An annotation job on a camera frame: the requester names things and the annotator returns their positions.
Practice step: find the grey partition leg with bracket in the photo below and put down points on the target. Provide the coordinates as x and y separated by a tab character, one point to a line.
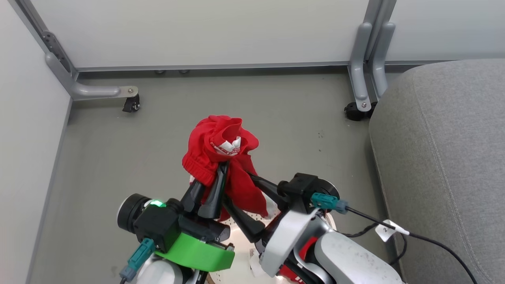
90	91

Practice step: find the black double caster wheel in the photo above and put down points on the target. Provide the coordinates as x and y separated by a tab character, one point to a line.
355	112

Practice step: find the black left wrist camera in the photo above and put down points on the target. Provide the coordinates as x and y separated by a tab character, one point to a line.
158	225

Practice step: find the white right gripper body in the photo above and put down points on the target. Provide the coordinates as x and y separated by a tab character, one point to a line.
284	240

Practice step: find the grey fabric sofa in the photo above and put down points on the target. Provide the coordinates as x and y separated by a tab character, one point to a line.
446	165

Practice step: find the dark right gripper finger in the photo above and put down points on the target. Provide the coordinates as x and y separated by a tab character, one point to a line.
246	225
268	189

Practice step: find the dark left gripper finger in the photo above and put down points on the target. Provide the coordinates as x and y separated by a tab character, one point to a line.
193	197
215	197

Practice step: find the white perforated laundry basket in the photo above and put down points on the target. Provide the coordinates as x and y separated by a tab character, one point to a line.
240	272

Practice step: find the red and white garment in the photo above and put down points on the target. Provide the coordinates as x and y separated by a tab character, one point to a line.
205	154

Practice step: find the grey partition foot with screw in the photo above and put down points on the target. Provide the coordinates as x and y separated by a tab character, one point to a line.
361	75

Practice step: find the small black caster wheel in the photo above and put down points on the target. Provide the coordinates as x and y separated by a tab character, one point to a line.
132	104

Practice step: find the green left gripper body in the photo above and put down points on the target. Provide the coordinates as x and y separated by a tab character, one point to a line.
197	252

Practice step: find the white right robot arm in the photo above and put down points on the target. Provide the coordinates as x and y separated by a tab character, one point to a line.
347	256

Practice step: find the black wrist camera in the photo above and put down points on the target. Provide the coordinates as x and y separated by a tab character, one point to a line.
300	189
158	225

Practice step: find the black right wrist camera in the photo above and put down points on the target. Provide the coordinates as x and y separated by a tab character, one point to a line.
300	189

